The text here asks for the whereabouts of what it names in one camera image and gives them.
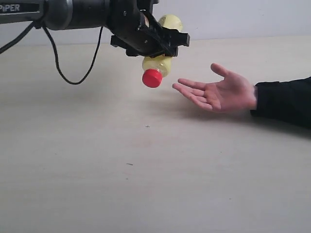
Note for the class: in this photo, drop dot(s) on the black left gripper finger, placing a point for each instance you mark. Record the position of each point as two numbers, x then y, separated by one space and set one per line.
155 46
166 31

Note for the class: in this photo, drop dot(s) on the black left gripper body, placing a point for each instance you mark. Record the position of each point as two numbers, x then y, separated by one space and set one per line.
134 27

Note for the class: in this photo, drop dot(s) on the yellow bottle red cap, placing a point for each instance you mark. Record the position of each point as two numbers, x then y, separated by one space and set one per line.
155 69

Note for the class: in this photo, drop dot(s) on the black sleeved forearm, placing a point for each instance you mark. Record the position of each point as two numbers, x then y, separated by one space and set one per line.
289 101

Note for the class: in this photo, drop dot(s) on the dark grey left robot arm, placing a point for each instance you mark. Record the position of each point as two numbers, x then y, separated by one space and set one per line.
56 15

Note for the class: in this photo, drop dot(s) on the person's open hand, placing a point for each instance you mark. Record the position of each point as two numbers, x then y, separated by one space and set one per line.
232 93

